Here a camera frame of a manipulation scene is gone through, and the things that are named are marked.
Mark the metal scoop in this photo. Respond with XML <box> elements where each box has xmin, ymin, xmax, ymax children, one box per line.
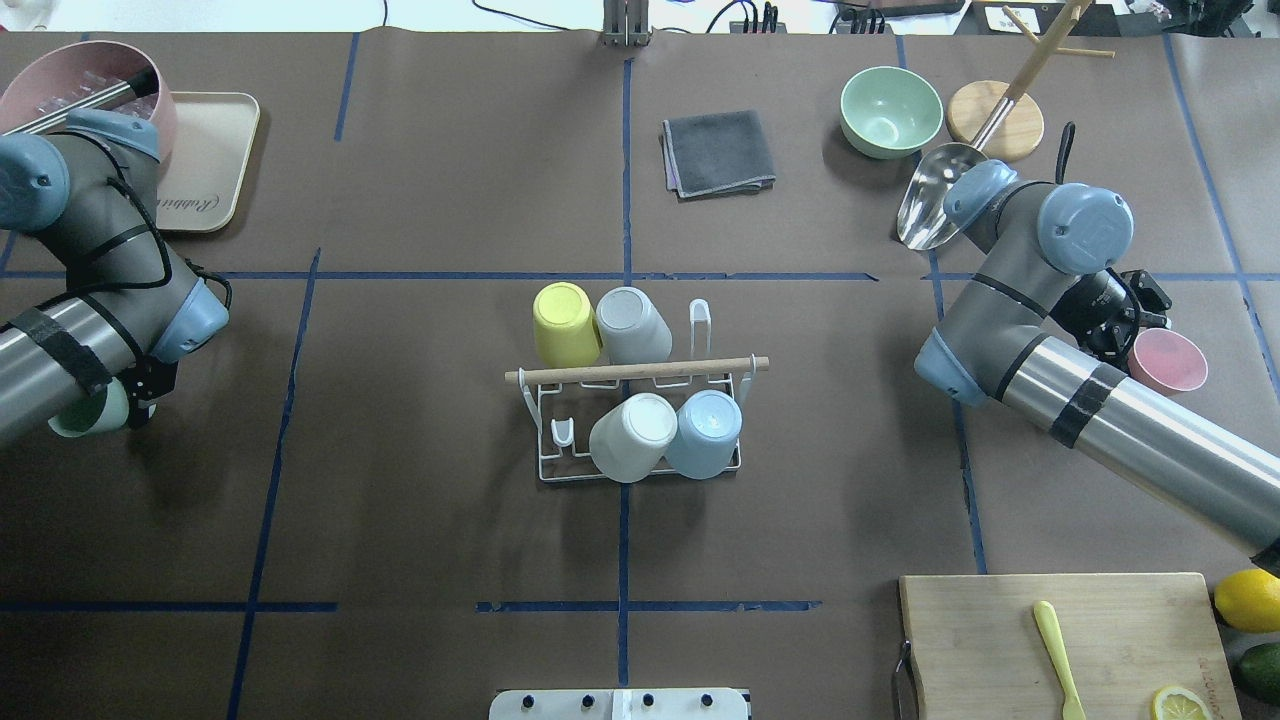
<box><xmin>896</xmin><ymin>95</ymin><xmax>1018</xmax><ymax>251</ymax></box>

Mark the pink cup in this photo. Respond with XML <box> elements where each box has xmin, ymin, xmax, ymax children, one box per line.
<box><xmin>1126</xmin><ymin>327</ymin><xmax>1210</xmax><ymax>397</ymax></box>

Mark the beige tray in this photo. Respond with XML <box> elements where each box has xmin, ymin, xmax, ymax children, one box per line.
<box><xmin>156</xmin><ymin>92</ymin><xmax>261</xmax><ymax>233</ymax></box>

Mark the green lime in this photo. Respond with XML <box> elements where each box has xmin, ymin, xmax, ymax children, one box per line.
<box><xmin>1233</xmin><ymin>641</ymin><xmax>1279</xmax><ymax>706</ymax></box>

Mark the yellow cup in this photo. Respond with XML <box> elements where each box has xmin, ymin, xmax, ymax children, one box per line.
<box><xmin>532</xmin><ymin>282</ymin><xmax>602</xmax><ymax>369</ymax></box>

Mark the mint green bowl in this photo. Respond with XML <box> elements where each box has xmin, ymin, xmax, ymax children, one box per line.
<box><xmin>840</xmin><ymin>67</ymin><xmax>945</xmax><ymax>160</ymax></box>

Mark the aluminium frame post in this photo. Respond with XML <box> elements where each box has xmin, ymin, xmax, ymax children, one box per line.
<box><xmin>600</xmin><ymin>0</ymin><xmax>653</xmax><ymax>47</ymax></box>

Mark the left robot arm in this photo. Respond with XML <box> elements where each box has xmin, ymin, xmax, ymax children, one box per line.
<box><xmin>1</xmin><ymin>109</ymin><xmax>230</xmax><ymax>443</ymax></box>

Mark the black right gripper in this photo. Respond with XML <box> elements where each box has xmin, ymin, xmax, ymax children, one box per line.
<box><xmin>1050</xmin><ymin>268</ymin><xmax>1172</xmax><ymax>359</ymax></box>

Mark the white cup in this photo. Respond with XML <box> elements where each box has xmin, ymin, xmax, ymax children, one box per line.
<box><xmin>589</xmin><ymin>393</ymin><xmax>677</xmax><ymax>483</ymax></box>

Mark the yellow plastic knife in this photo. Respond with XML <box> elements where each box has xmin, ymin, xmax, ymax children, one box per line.
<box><xmin>1032</xmin><ymin>600</ymin><xmax>1087</xmax><ymax>719</ymax></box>

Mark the pink bowl with ice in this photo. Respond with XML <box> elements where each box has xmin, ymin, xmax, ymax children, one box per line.
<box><xmin>1</xmin><ymin>40</ymin><xmax>177</xmax><ymax>172</ymax></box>

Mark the lemon slice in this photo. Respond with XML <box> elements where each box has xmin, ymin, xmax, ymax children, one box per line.
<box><xmin>1149</xmin><ymin>685</ymin><xmax>1213</xmax><ymax>720</ymax></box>

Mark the white wire cup rack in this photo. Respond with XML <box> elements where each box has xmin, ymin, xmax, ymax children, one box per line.
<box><xmin>506</xmin><ymin>299</ymin><xmax>771</xmax><ymax>486</ymax></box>

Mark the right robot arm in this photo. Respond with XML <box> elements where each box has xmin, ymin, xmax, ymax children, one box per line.
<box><xmin>914</xmin><ymin>160</ymin><xmax>1279</xmax><ymax>574</ymax></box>

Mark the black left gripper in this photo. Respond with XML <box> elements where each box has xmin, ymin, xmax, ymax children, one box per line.
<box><xmin>122</xmin><ymin>357</ymin><xmax>178</xmax><ymax>429</ymax></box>

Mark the wooden cutting board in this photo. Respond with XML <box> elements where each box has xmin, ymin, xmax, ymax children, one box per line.
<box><xmin>892</xmin><ymin>571</ymin><xmax>1243</xmax><ymax>720</ymax></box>

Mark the yellow lemon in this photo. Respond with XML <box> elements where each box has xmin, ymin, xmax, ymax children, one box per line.
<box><xmin>1213</xmin><ymin>569</ymin><xmax>1279</xmax><ymax>634</ymax></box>

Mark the grey cup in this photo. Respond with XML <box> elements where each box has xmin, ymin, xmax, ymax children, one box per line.
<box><xmin>596</xmin><ymin>287</ymin><xmax>672</xmax><ymax>365</ymax></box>

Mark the metal tongs black handle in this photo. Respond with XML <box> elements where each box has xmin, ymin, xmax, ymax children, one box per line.
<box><xmin>3</xmin><ymin>69</ymin><xmax>160</xmax><ymax>135</ymax></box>

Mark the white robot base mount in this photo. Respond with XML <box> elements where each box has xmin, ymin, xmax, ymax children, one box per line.
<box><xmin>488</xmin><ymin>687</ymin><xmax>753</xmax><ymax>719</ymax></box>

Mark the light blue cup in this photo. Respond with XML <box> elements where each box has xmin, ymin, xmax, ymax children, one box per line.
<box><xmin>666</xmin><ymin>389</ymin><xmax>742</xmax><ymax>480</ymax></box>

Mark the grey folded cloth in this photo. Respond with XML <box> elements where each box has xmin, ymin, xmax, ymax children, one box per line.
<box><xmin>660</xmin><ymin>110</ymin><xmax>777</xmax><ymax>200</ymax></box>

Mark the mint green cup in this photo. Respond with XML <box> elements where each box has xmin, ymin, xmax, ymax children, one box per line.
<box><xmin>47</xmin><ymin>379</ymin><xmax>131</xmax><ymax>438</ymax></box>

